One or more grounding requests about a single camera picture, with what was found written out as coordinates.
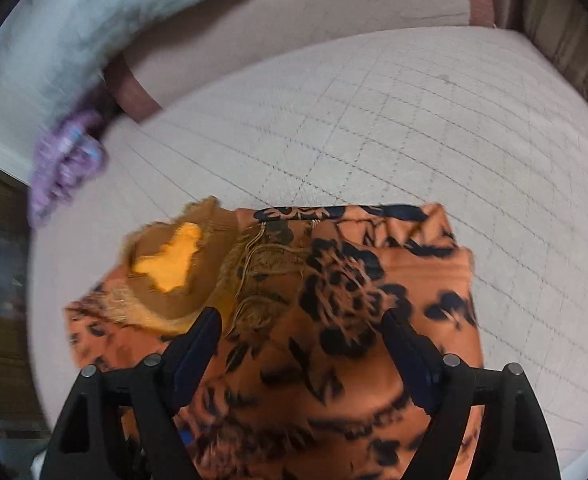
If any pink quilted sofa bed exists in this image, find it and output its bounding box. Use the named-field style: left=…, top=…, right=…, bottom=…
left=26, top=0, right=588, bottom=480

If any striped beige sofa cushion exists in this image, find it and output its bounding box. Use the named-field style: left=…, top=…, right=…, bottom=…
left=494, top=0, right=588, bottom=136

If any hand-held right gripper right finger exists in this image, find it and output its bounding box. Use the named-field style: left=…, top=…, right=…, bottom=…
left=380, top=309, right=561, bottom=480

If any grey fluffy blanket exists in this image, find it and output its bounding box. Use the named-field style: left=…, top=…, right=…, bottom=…
left=0, top=0, right=400, bottom=133

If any brown fuzzy cloth yellow patch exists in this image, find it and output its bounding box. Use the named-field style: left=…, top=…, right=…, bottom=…
left=119, top=196, right=270, bottom=337

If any orange black floral garment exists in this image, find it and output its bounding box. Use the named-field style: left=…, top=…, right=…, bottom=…
left=64, top=202, right=485, bottom=480

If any purple printed cloth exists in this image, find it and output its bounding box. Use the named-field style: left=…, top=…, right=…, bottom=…
left=26, top=109, right=110, bottom=231

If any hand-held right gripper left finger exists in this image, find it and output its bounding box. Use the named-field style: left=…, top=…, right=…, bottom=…
left=39, top=306, right=223, bottom=480

